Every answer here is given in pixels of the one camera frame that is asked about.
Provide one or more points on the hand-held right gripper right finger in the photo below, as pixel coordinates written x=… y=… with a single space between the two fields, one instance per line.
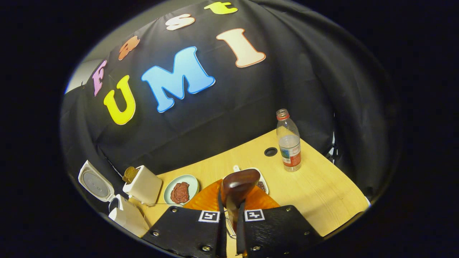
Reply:
x=240 y=234

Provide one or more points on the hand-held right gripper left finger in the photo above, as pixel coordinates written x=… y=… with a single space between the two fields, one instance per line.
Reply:
x=222 y=234

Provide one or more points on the brown wooden spoon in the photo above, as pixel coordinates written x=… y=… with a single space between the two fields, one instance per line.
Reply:
x=238 y=184

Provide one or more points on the pile of dark red beans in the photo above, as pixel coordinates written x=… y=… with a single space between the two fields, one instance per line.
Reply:
x=261 y=186

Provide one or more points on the pale green plate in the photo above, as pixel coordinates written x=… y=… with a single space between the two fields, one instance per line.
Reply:
x=192 y=182

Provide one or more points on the white divided dish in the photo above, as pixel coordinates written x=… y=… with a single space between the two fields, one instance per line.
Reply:
x=263 y=178

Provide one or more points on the white toaster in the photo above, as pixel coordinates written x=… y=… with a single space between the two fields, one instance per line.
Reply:
x=145 y=186

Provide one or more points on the clear plastic water bottle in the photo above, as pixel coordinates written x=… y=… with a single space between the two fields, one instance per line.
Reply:
x=289 y=150

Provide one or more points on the brown bread slice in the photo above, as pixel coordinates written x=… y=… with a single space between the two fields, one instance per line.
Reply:
x=130 y=174

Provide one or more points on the black backdrop cloth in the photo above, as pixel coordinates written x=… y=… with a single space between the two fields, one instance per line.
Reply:
x=229 y=122

